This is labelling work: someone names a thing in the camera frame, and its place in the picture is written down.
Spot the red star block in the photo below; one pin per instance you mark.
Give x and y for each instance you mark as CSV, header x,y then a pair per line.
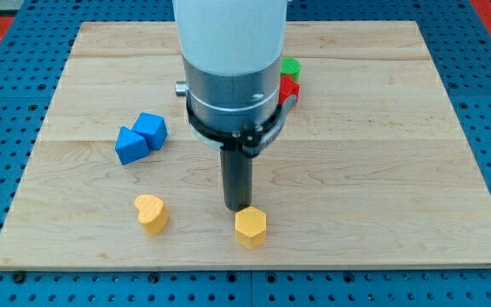
x,y
288,87

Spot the yellow heart block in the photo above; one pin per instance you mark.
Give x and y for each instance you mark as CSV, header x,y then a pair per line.
x,y
152,213

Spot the green cylinder block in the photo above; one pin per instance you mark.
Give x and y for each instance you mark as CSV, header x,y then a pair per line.
x,y
290,66

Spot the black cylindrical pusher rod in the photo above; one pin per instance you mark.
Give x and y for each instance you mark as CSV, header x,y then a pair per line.
x,y
236,179

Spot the light wooden board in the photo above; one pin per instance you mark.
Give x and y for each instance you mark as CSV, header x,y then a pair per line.
x,y
371,171

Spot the blue triangle block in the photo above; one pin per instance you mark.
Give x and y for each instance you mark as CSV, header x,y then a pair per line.
x,y
130,146

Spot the blue cube block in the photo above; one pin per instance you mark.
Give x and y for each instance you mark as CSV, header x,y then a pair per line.
x,y
152,127

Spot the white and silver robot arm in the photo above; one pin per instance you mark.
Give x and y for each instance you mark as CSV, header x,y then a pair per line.
x,y
231,52

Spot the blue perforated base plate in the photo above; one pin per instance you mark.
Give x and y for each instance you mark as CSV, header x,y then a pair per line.
x,y
35,40

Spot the yellow hexagon block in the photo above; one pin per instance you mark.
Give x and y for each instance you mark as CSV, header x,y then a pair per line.
x,y
250,227

